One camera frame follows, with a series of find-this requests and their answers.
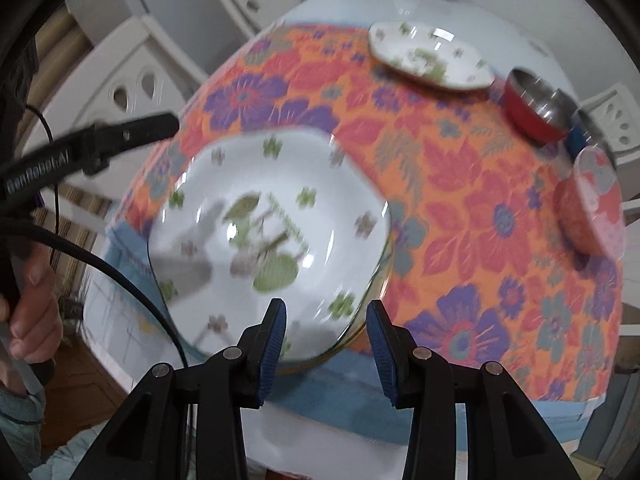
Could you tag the orange floral tablecloth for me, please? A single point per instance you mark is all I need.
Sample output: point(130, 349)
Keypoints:
point(450, 185)

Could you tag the small white floral plate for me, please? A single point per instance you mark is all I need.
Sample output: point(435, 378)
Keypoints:
point(415, 40)

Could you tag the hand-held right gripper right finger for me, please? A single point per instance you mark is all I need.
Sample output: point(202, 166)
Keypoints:
point(382, 357)

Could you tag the blue steel bowl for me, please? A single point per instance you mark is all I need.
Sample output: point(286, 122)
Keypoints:
point(577, 137)

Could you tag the person's left forearm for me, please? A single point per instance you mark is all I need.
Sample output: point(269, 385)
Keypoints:
point(17, 425)

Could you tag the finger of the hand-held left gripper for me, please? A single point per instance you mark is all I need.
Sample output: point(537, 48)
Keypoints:
point(140, 132)

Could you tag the red steel bowl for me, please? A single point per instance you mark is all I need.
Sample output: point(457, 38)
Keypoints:
point(520, 105)

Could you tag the pale green clothing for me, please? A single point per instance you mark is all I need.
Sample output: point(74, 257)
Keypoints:
point(75, 452)

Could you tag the person's left hand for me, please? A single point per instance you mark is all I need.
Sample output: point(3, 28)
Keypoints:
point(40, 315)

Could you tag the red steel saucer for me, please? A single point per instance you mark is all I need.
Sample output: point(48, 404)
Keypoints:
point(595, 195)

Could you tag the large white floral plate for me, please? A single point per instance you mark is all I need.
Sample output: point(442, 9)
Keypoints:
point(300, 240)

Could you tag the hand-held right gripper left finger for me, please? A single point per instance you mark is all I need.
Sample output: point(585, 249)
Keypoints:
point(272, 355)

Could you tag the striped woven mat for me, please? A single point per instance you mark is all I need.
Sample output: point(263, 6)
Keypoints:
point(80, 210)

